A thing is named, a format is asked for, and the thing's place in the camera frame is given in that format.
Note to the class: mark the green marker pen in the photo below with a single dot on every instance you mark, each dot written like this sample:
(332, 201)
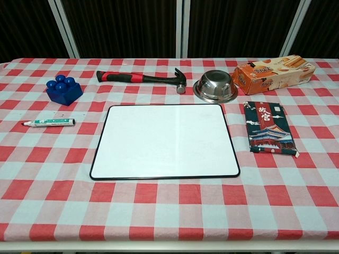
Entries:
(51, 122)

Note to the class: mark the white board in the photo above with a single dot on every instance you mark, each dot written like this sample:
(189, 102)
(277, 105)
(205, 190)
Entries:
(164, 143)

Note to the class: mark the red white checkered tablecloth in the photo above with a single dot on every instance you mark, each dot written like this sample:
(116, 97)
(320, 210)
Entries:
(169, 206)

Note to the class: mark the stainless steel bowl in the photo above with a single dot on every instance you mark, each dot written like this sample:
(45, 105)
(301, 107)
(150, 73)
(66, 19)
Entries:
(215, 86)

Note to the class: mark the red black claw hammer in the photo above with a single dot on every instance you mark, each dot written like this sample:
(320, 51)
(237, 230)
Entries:
(124, 77)

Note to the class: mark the dark blue palace print packet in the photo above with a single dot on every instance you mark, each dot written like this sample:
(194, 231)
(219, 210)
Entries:
(270, 129)

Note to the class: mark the blue toy building block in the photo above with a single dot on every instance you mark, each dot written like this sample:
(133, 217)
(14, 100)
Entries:
(64, 94)

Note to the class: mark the orange cookie box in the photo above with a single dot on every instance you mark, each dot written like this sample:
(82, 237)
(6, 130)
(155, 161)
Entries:
(272, 75)

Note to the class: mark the grey partition frame post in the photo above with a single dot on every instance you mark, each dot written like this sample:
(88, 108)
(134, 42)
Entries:
(182, 29)
(67, 29)
(295, 29)

